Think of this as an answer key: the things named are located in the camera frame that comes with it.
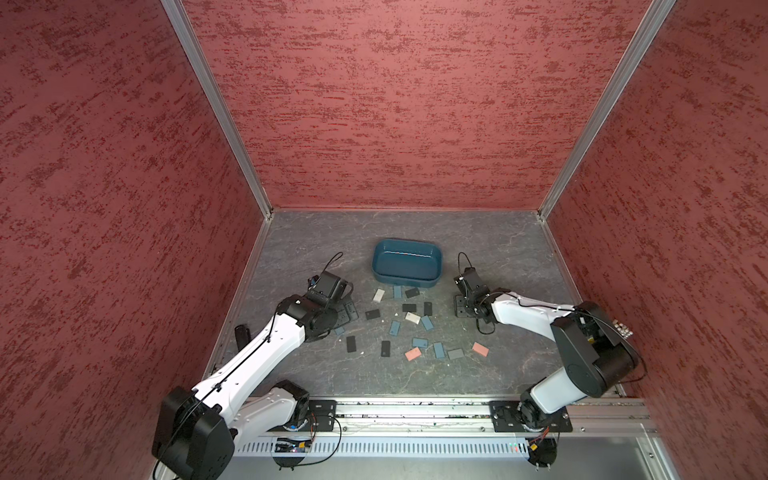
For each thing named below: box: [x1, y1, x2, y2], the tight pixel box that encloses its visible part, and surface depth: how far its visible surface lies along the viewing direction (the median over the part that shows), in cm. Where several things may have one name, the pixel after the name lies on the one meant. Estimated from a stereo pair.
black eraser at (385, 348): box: [381, 340, 391, 357], surface depth 87 cm
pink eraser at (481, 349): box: [472, 341, 489, 357], surface depth 87 cm
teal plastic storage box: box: [372, 238, 443, 288], surface depth 105 cm
